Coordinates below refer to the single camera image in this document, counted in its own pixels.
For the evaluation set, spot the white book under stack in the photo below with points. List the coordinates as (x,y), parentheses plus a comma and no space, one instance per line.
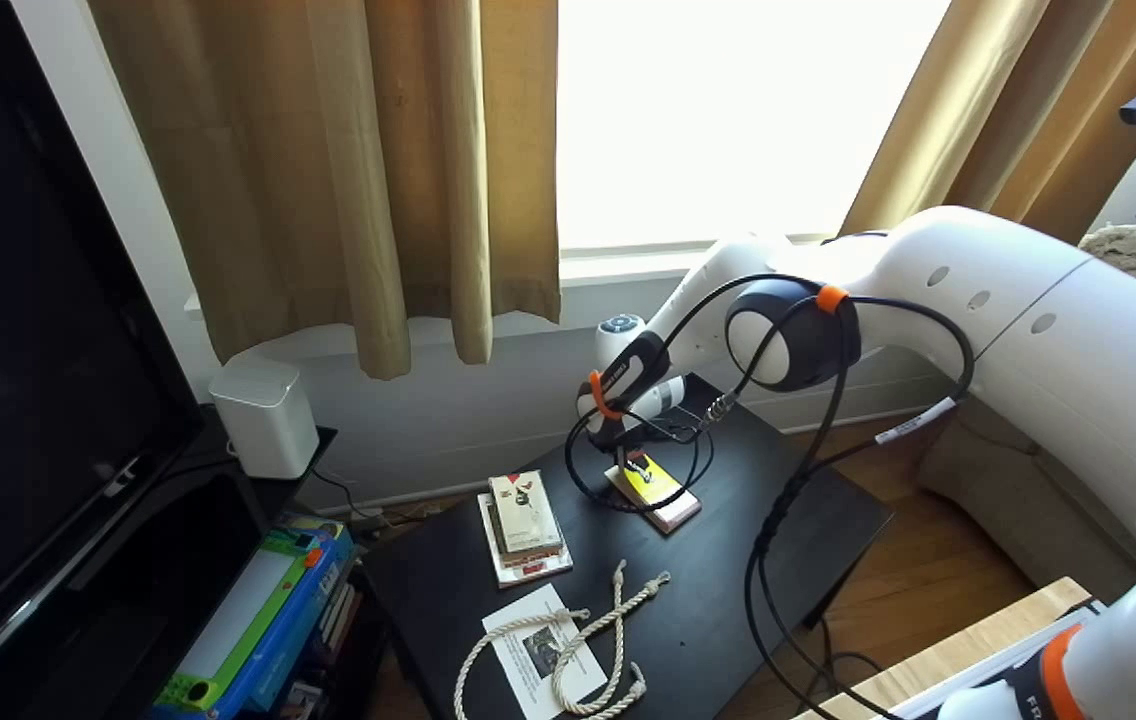
(518,569)

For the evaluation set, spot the black tv stand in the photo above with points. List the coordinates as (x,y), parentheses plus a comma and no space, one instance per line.
(105,592)

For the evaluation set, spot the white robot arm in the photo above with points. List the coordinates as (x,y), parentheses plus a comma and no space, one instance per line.
(1030,324)

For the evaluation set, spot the white box speaker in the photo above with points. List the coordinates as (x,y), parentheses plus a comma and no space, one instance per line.
(264,416)

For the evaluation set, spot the right tan curtain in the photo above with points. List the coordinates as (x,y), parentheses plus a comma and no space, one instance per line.
(1012,111)

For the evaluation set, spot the beige armchair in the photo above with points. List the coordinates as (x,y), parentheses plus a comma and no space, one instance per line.
(1027,501)

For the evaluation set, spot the black television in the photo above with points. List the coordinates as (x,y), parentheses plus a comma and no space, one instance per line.
(89,388)

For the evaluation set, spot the green blue box stack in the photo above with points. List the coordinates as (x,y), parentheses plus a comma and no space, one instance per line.
(258,628)

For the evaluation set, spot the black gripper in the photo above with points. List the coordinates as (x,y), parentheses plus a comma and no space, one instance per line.
(677,431)

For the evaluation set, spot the tan curtain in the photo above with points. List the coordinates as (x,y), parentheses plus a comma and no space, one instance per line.
(353,162)
(1012,111)

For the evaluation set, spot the white booklet with picture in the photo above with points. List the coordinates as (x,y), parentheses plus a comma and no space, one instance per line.
(528,641)

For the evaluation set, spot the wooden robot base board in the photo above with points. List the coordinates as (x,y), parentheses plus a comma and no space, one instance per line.
(927,677)

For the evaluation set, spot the left tan curtain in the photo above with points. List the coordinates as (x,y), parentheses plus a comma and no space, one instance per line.
(353,162)

